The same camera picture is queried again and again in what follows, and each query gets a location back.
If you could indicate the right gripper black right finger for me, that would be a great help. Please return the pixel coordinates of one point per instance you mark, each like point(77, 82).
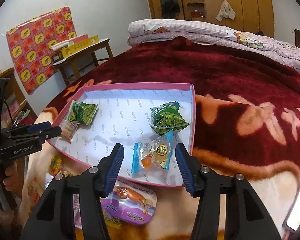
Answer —
point(246, 217)

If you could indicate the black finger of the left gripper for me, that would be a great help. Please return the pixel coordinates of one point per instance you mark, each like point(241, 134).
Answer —
point(33, 128)
point(43, 135)

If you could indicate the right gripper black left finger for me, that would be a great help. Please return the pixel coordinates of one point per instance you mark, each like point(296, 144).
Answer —
point(53, 215)

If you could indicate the orange striped snack packet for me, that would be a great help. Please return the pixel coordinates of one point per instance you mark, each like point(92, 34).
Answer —
point(68, 130)

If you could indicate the yellow round jelly cup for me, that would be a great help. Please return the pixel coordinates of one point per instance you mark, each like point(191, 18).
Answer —
point(55, 166)

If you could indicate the large green pea snack bag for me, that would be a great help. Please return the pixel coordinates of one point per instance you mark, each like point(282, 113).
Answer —
point(81, 112)

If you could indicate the purple jelly cup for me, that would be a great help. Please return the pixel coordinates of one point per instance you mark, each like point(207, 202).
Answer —
point(130, 203)

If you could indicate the blue clear candy bag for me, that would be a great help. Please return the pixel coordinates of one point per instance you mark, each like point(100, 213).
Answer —
point(154, 154)

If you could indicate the small green pea snack bag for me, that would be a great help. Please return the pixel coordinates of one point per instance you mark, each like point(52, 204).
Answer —
point(166, 117)

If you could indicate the pink white jelly drink pouch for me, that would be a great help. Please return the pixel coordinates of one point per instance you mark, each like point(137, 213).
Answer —
point(76, 210)

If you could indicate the yellow lime candy packet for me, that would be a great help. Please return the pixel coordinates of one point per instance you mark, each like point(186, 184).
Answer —
point(111, 221)

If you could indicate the person left hand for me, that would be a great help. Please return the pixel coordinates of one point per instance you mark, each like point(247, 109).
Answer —
point(10, 182)

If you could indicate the wooden bookshelf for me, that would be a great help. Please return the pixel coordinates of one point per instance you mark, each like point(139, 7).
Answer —
point(15, 102)

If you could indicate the wooden side table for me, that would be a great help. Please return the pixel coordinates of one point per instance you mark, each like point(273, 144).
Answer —
point(70, 68)

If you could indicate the yellow flat box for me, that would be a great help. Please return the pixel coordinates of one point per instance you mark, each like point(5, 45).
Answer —
point(79, 46)

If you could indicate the red yellow patterned paper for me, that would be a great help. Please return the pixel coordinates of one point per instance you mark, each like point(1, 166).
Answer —
point(30, 44)

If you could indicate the white rolled item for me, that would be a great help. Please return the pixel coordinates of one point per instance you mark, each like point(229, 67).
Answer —
point(61, 45)

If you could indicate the plush red beige blanket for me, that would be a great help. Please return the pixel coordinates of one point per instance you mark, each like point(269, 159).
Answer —
point(247, 110)

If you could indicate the pink shallow cardboard box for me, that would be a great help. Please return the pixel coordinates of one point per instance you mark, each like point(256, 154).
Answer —
point(124, 116)

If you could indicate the dark hanging jacket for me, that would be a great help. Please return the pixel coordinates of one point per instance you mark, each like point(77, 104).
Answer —
point(169, 9)

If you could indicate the folded lilac quilt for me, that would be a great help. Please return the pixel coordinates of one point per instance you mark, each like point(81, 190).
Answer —
point(201, 32)

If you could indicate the white cloth on wardrobe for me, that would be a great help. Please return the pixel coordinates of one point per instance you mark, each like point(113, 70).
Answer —
point(226, 11)

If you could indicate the wooden wardrobe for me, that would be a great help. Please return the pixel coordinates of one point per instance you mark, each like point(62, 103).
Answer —
point(255, 16)

